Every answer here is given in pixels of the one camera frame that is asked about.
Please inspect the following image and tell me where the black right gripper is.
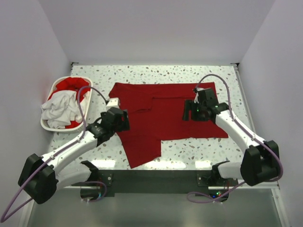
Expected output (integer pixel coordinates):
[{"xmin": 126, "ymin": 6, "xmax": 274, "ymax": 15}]
[{"xmin": 182, "ymin": 99, "xmax": 208, "ymax": 122}]

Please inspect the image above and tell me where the dark red t-shirt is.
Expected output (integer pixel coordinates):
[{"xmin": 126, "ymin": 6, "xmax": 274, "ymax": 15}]
[{"xmin": 109, "ymin": 82, "xmax": 228, "ymax": 168}]

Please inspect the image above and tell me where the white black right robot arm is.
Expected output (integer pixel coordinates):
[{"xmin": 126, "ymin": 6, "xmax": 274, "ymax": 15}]
[{"xmin": 182, "ymin": 88, "xmax": 283, "ymax": 186}]

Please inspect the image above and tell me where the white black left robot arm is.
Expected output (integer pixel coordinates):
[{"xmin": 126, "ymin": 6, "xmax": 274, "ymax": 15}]
[{"xmin": 18, "ymin": 107, "xmax": 130, "ymax": 204}]

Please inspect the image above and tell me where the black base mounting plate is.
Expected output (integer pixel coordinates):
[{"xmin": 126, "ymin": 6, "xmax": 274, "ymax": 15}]
[{"xmin": 72, "ymin": 170, "xmax": 238, "ymax": 199}]

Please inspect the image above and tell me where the white t-shirt in basket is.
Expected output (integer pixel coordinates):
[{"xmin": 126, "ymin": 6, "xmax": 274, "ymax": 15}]
[{"xmin": 41, "ymin": 90, "xmax": 82, "ymax": 129}]

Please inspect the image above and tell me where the bright red t-shirt in basket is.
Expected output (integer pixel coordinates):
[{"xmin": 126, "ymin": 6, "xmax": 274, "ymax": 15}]
[{"xmin": 51, "ymin": 77, "xmax": 90, "ymax": 97}]

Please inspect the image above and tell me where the white laundry basket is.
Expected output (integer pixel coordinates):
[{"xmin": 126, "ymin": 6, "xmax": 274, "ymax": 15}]
[{"xmin": 40, "ymin": 77, "xmax": 93, "ymax": 133}]

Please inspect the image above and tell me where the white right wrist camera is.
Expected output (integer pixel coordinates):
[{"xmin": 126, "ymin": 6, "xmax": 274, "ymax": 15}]
[{"xmin": 194, "ymin": 87, "xmax": 204, "ymax": 103}]

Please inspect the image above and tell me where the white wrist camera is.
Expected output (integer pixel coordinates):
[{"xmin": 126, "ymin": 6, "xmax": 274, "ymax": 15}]
[
  {"xmin": 106, "ymin": 97, "xmax": 120, "ymax": 110},
  {"xmin": 194, "ymin": 87, "xmax": 204, "ymax": 103}
]

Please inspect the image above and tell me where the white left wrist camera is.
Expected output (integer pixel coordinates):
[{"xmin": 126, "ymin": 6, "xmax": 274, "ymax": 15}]
[{"xmin": 106, "ymin": 97, "xmax": 120, "ymax": 110}]

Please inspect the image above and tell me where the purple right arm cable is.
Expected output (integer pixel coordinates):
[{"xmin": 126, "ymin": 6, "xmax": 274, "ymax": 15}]
[{"xmin": 187, "ymin": 74, "xmax": 284, "ymax": 203}]

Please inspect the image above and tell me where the aluminium table frame rail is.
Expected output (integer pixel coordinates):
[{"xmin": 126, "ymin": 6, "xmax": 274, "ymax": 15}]
[{"xmin": 231, "ymin": 61, "xmax": 291, "ymax": 227}]

